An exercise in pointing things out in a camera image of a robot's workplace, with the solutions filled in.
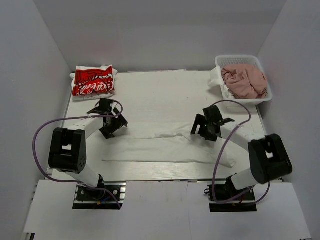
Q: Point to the white t-shirt black graphic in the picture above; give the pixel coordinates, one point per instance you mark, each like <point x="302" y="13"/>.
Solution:
<point x="160" y="142"/>

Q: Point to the folded red coca-cola t-shirt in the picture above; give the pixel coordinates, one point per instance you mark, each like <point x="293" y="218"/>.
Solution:
<point x="91" y="83"/>

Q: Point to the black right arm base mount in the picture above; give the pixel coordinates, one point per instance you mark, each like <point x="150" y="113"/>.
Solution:
<point x="236" y="201"/>

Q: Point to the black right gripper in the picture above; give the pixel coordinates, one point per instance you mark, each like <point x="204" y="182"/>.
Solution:
<point x="203" y="128"/>

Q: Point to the white plastic basket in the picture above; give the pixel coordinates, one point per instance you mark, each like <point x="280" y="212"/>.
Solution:
<point x="225" y="60"/>

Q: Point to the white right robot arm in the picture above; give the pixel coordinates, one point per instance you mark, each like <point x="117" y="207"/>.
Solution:
<point x="268" y="157"/>

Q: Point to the pink t-shirt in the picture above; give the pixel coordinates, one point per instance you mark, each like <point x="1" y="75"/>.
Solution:
<point x="245" y="81"/>

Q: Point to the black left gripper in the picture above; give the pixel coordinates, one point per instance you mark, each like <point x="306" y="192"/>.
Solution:
<point x="114" y="122"/>

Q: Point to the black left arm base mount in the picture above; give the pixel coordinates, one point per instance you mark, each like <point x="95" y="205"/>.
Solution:
<point x="88" y="199"/>

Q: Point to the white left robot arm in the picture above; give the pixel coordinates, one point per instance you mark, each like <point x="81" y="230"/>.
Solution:
<point x="68" y="150"/>

